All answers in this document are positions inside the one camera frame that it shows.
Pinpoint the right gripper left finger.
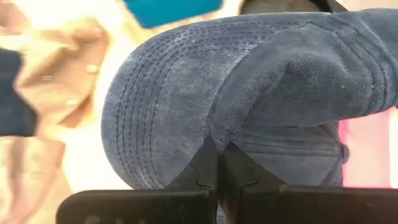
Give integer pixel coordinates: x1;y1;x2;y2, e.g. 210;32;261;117
57;138;218;224

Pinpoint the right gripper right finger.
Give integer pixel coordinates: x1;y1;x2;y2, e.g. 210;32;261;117
218;142;398;224

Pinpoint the blue denim baseball cap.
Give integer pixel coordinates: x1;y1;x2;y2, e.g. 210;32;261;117
101;8;398;190
0;48;40;138

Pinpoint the red plastic tray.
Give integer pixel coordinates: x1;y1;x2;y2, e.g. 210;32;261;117
338;107;398;189

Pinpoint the blue plastic tray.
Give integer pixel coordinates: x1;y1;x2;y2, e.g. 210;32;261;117
123;0;224;29

